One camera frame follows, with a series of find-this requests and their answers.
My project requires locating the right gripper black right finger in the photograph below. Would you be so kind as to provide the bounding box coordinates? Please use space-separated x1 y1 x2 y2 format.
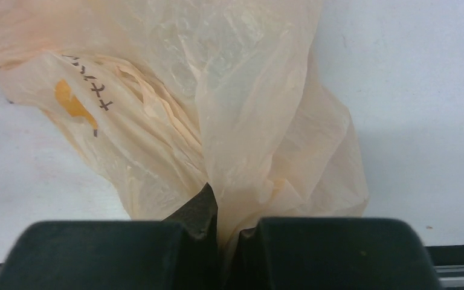
225 217 442 289

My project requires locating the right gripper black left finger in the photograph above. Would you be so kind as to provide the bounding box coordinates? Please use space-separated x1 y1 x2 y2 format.
0 185 219 289

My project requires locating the translucent orange plastic bag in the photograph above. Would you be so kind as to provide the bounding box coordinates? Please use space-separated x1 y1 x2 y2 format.
0 1 369 264

